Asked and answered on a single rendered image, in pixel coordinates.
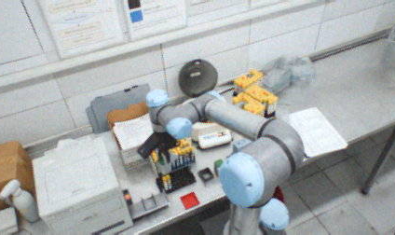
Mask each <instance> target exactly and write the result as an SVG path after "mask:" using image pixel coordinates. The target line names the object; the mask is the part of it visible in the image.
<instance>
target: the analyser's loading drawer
mask: <svg viewBox="0 0 395 235"><path fill-rule="evenodd" d="M141 199H142V200H140V201H139V202H135V203H133V204H132V205H128V206H129V210H130V217H131V218H132V219H133V218H136V217H140V216H141V215H143V214H147V213H149V212H152V211H154V210H155V209H159V208H160V207H163V206H164V205H170V200H169V198H168V197H167V193H166V192H165V190H164V189H163V192H161V193H157V194H156V195H155V196H154V195H153V193H152V197H148V198H145V199H144V200H143V197H141ZM149 203H150V205H149Z"/></svg>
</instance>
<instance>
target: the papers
mask: <svg viewBox="0 0 395 235"><path fill-rule="evenodd" d="M291 116H292V123H293V128H295V130H296V131H298V133H299V135H300V136H301V137H302V141H303V143H304V146H305V153H306V154H307V156H308V157H310V158H314V157H316V156H319V155H324V154H326V153H329V152H334V151H337V150H339V149H342V148H347V145H348V144H347V143H346V142H345V140H344V139H343V138H342V137H341V135H340V134H339V133H337V131H336V130H335V129H334V128H333V126H332V125H331V124H330V123H329V121H328V120H327V119H326V118H325V117H324V116H323V115H322V113H320V110H318V109H317V107H313V108H310V109H307V110H303V111H300V112H297V113H292V114H291Z"/></svg>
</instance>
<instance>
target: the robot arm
mask: <svg viewBox="0 0 395 235"><path fill-rule="evenodd" d="M169 99H170V98H169V97H168V94H167V92H166V91H164V90H162V89H155V90H152V91H149V93H148V94H147V95H146V105H147V107H148V111H149V117H150V121H151V124H152V130H153V133H152V134H151V135H150V136H149V137H148V138H147V140H146V141H145V142H144V143H143V144H142V145H141V146H140V148H138V149H137V153H138V154H139V155H140V156H141V157H142V158H144V159H147V158H149V156H150V155H151V154H152V152H153V151H156V153H157V157H160V156H161V153H162V154H164V155H162V156H163V158H164V163H165V166H167V168H170V165H171V164H172V162H173V161H174V160H176V159H177V158H178V157H179V155H178V154H172V151H169V150H170V149H171V148H174V147H175V146H176V148H177V147H178V146H179V145H181V139H184V138H186V137H187V136H188V134H190V133H191V131H192V130H193V125H194V124H197V123H198V122H199V121H201V120H203V118H206V119H208V120H209V121H212V122H214V123H215V124H218V125H220V126H221V127H223V128H226V129H228V130H230V131H232V132H234V133H237V134H238V135H240V136H243V137H244V138H246V139H249V140H251V141H252V142H253V143H251V144H250V145H248V146H246V147H245V148H243V149H241V150H240V151H239V152H238V153H236V154H233V155H231V156H230V157H229V158H228V159H227V160H225V161H224V163H222V164H221V167H220V170H219V180H220V182H221V184H222V185H221V188H222V189H223V191H224V193H225V194H226V196H227V197H228V198H229V199H230V200H231V201H232V205H231V212H230V220H229V221H228V222H227V223H226V225H225V228H224V233H223V234H221V235H284V229H285V228H286V227H287V225H288V223H289V212H288V210H287V208H286V206H285V205H283V203H282V202H280V201H279V200H275V199H272V197H273V194H274V192H275V187H277V186H278V185H279V184H280V183H281V182H283V181H284V180H285V179H287V178H288V177H289V176H290V175H293V173H295V172H296V171H297V170H298V168H299V167H301V165H302V162H303V160H304V157H305V146H304V143H303V141H302V137H301V136H300V135H299V133H298V131H296V130H295V128H293V127H292V126H291V125H289V124H288V123H286V122H285V121H282V120H280V119H277V118H264V117H261V116H257V115H255V114H254V113H251V112H248V111H246V110H244V109H241V108H238V107H237V106H234V105H232V104H227V103H225V102H224V101H223V99H222V98H221V95H220V94H218V92H217V91H209V92H206V93H204V94H202V95H201V96H199V97H198V98H196V99H195V100H194V101H191V102H189V103H188V104H184V105H182V106H180V107H179V108H177V109H176V107H175V106H173V105H172V104H170V101H169ZM177 140H179V144H178V145H176V144H177V143H178V141H177Z"/></svg>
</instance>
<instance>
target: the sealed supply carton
mask: <svg viewBox="0 0 395 235"><path fill-rule="evenodd" d="M13 179H16V180H18V181H19V183H20V186H19V188H21V190H22V191H28V193H30V194H31V195H32V196H33V181H34V170H33V163H32V162H31V159H30V158H29V157H28V154H27V153H26V152H25V149H24V148H23V147H22V146H21V144H20V143H19V140H18V141H13V142H9V143H2V144H0V193H1V191H2V190H3V188H5V186H6V185H7V184H8V183H9V182H11V181H12V180H13ZM9 207H11V206H10V205H9V204H8V203H6V201H5V200H0V210H5V209H7V208H9Z"/></svg>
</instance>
